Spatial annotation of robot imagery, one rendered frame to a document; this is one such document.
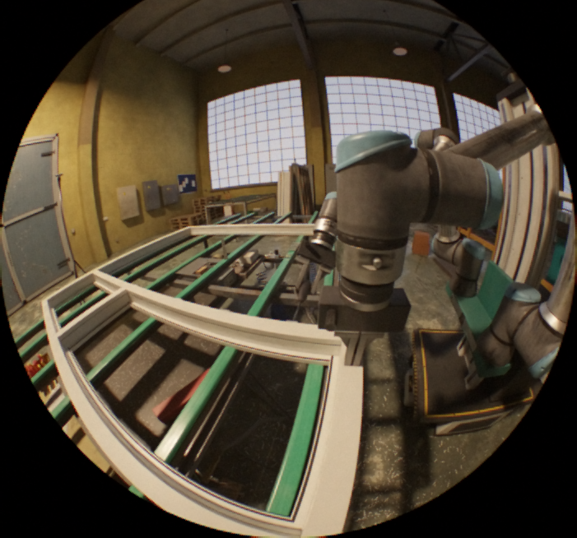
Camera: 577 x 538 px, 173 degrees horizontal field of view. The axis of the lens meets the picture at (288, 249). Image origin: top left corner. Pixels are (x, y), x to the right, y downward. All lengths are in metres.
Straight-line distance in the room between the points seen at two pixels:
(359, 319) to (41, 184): 6.68
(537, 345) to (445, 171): 0.58
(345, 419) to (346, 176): 0.32
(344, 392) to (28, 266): 6.50
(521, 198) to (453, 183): 0.90
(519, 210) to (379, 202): 0.97
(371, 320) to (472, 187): 0.21
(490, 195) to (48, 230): 6.64
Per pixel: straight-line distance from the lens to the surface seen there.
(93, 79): 7.82
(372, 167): 0.19
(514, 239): 1.13
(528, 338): 0.72
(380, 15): 9.68
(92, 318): 0.86
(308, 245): 0.58
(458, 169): 0.23
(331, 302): 0.26
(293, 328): 0.44
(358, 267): 0.21
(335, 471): 0.31
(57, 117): 7.37
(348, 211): 0.20
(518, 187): 1.12
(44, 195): 6.55
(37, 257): 6.45
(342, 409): 0.33
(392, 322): 0.29
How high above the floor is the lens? 1.24
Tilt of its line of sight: 20 degrees down
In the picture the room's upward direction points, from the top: 4 degrees counter-clockwise
